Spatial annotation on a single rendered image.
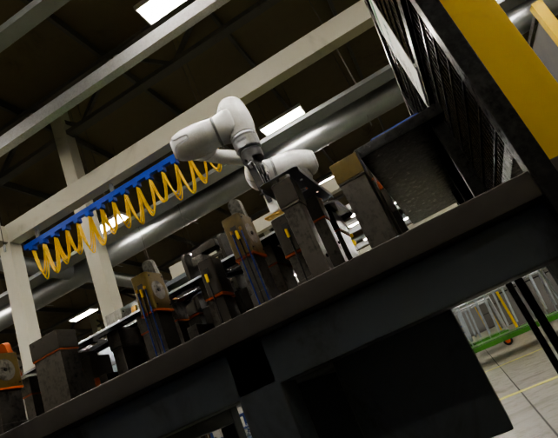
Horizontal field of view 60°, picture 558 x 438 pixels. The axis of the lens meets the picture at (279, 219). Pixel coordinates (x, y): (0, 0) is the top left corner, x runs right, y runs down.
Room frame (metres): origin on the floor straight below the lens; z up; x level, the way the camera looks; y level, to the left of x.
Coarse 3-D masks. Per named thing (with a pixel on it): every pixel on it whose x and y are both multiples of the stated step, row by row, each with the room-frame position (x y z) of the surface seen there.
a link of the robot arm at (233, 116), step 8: (232, 96) 1.39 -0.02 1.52; (224, 104) 1.38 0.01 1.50; (232, 104) 1.38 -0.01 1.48; (240, 104) 1.39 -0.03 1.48; (224, 112) 1.37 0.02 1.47; (232, 112) 1.37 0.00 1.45; (240, 112) 1.38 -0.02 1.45; (248, 112) 1.40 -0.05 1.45; (216, 120) 1.38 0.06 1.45; (224, 120) 1.37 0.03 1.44; (232, 120) 1.37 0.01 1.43; (240, 120) 1.38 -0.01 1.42; (248, 120) 1.39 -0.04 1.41; (216, 128) 1.38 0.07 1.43; (224, 128) 1.38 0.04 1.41; (232, 128) 1.38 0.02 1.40; (240, 128) 1.38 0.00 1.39; (248, 128) 1.39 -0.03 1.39; (224, 136) 1.40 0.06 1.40; (232, 136) 1.40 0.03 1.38; (224, 144) 1.44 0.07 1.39
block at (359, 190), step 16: (352, 160) 1.18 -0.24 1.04; (336, 176) 1.20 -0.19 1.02; (352, 176) 1.19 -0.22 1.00; (368, 176) 1.22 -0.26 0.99; (352, 192) 1.20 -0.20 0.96; (368, 192) 1.18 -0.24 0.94; (352, 208) 1.20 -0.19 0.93; (368, 208) 1.19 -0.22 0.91; (384, 208) 1.22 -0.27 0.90; (368, 224) 1.20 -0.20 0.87; (384, 224) 1.19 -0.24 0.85; (368, 240) 1.20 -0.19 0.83; (384, 240) 1.19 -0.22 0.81
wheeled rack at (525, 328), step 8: (536, 272) 8.28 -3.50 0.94; (552, 288) 8.36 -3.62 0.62; (480, 296) 8.67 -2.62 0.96; (464, 304) 8.75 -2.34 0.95; (552, 312) 8.36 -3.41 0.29; (536, 320) 7.93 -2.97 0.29; (552, 320) 7.55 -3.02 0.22; (520, 328) 7.72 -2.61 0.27; (528, 328) 7.65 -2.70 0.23; (496, 336) 8.32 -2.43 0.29; (504, 336) 7.75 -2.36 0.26; (512, 336) 7.73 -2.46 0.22; (480, 344) 8.06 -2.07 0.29; (488, 344) 7.83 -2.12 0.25
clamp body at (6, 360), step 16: (16, 352) 1.59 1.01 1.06; (0, 368) 1.52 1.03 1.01; (16, 368) 1.57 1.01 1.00; (0, 384) 1.51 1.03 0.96; (16, 384) 1.56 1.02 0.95; (0, 400) 1.51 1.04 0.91; (16, 400) 1.56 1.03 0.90; (0, 416) 1.50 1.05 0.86; (16, 416) 1.55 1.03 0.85; (0, 432) 1.50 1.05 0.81
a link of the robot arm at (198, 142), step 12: (204, 120) 1.39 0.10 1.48; (180, 132) 1.38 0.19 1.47; (192, 132) 1.37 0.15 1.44; (204, 132) 1.37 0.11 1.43; (180, 144) 1.38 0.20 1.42; (192, 144) 1.38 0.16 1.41; (204, 144) 1.39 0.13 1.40; (216, 144) 1.42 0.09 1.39; (180, 156) 1.41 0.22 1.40; (192, 156) 1.42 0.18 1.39; (204, 156) 1.45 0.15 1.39; (216, 156) 1.57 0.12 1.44; (228, 156) 1.62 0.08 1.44; (252, 180) 1.89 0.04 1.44
